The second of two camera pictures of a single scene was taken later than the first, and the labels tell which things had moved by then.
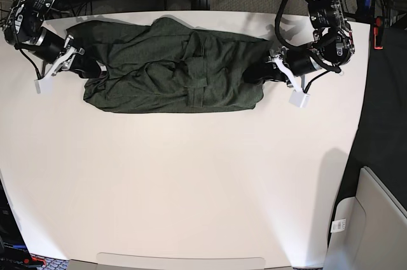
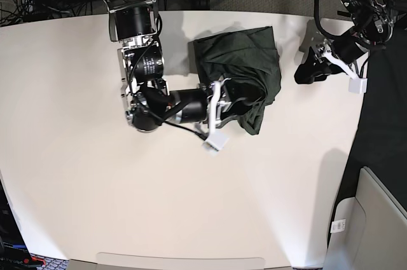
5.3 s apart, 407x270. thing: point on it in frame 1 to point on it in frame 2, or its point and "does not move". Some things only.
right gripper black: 298,60 to 314,69
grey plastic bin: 369,230 does not move
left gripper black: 50,46 to 194,104
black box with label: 14,254 does not move
